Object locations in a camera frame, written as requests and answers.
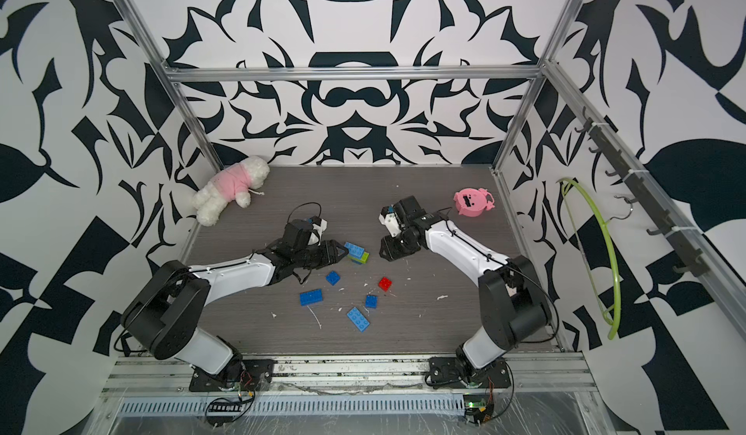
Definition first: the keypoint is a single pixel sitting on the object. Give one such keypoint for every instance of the pink pig alarm clock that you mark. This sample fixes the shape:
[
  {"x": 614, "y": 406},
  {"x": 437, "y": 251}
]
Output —
[{"x": 472, "y": 202}]

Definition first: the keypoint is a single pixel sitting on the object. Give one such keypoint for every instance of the white vented cable duct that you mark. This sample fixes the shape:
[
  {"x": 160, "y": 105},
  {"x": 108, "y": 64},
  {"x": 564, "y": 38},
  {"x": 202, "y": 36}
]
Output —
[{"x": 298, "y": 405}]

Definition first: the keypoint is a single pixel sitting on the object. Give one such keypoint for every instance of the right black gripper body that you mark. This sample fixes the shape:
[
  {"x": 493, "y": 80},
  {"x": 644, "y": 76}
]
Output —
[{"x": 404, "y": 239}]

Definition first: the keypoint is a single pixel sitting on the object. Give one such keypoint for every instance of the light blue long lego brick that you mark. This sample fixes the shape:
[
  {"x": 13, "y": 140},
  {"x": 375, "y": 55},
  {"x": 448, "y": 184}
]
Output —
[{"x": 358, "y": 319}]

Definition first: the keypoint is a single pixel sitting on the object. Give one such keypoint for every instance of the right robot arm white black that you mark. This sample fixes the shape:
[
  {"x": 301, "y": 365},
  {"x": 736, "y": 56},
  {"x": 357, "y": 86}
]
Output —
[{"x": 513, "y": 305}]

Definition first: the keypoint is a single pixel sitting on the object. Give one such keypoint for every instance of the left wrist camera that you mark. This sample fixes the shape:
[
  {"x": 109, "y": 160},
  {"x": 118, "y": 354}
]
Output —
[{"x": 319, "y": 225}]

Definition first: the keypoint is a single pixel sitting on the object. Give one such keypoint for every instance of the small blue lego brick lower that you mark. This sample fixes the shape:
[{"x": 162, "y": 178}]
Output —
[{"x": 371, "y": 301}]

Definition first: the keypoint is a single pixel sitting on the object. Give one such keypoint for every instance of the small dark blue lego brick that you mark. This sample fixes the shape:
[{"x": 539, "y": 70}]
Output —
[{"x": 333, "y": 277}]

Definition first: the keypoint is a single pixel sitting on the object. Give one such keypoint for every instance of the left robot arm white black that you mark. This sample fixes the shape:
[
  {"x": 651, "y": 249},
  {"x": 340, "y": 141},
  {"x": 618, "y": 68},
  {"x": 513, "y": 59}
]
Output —
[{"x": 164, "y": 316}]

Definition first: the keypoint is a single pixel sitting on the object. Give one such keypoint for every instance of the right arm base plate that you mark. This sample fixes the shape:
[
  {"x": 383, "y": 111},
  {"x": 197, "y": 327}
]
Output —
[{"x": 457, "y": 372}]

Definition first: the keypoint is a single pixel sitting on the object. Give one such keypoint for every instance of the black wall hook rack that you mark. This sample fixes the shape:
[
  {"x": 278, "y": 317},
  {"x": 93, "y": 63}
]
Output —
[{"x": 688, "y": 189}]

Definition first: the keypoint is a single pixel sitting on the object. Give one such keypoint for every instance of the white plush toy pink shirt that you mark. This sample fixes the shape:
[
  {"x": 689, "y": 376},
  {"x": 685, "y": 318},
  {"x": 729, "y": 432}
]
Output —
[{"x": 235, "y": 183}]

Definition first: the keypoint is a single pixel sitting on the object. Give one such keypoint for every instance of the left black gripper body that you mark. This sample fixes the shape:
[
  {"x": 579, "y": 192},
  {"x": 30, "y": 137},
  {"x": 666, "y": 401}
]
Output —
[{"x": 318, "y": 254}]

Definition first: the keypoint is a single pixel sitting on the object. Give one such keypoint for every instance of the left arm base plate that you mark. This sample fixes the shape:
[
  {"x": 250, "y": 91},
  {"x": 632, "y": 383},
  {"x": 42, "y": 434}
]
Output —
[{"x": 244, "y": 375}]

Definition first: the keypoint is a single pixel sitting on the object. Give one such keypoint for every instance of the dark blue long lego brick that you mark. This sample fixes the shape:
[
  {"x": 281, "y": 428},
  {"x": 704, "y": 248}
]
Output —
[{"x": 311, "y": 297}]

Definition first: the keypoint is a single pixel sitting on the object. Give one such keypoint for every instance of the red lego brick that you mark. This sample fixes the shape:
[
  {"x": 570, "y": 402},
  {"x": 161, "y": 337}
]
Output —
[{"x": 385, "y": 284}]

